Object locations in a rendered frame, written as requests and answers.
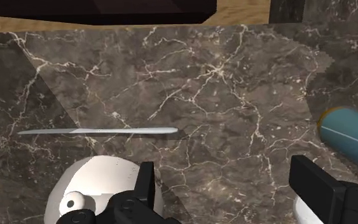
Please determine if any blue cylinder with yellow rim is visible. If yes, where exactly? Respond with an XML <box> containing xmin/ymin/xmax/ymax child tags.
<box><xmin>317</xmin><ymin>106</ymin><xmax>358</xmax><ymax>178</ymax></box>

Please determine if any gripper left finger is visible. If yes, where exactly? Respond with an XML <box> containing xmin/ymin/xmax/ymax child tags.
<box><xmin>56</xmin><ymin>161</ymin><xmax>183</xmax><ymax>224</ymax></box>

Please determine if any white knife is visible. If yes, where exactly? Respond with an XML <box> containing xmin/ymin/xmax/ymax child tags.
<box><xmin>17</xmin><ymin>127</ymin><xmax>179</xmax><ymax>136</ymax></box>

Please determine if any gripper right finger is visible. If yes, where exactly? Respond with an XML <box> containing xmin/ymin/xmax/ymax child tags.
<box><xmin>288</xmin><ymin>155</ymin><xmax>358</xmax><ymax>224</ymax></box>

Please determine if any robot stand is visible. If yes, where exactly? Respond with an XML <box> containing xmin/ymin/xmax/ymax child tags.
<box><xmin>0</xmin><ymin>0</ymin><xmax>218</xmax><ymax>25</ymax></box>

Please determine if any white round object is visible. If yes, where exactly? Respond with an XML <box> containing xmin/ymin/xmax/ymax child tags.
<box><xmin>293</xmin><ymin>195</ymin><xmax>322</xmax><ymax>224</ymax></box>

